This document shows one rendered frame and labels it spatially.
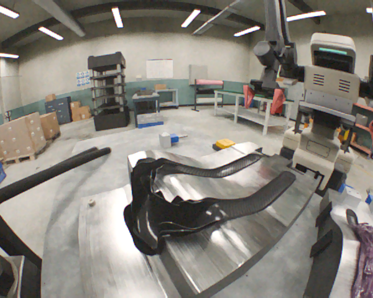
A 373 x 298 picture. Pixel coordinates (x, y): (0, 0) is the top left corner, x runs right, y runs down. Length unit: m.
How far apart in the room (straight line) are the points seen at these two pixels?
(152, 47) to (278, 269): 6.95
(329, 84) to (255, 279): 0.74
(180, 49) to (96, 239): 7.04
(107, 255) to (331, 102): 0.83
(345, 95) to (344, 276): 0.66
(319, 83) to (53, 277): 1.02
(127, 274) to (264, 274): 0.22
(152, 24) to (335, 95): 7.01
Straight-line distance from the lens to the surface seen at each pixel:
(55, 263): 0.37
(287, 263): 0.33
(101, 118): 4.24
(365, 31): 6.29
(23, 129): 3.84
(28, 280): 0.46
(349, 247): 0.29
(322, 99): 0.75
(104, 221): 0.28
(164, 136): 0.62
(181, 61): 7.00
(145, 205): 0.26
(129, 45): 6.93
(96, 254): 0.25
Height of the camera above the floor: 1.06
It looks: 25 degrees down
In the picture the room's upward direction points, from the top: straight up
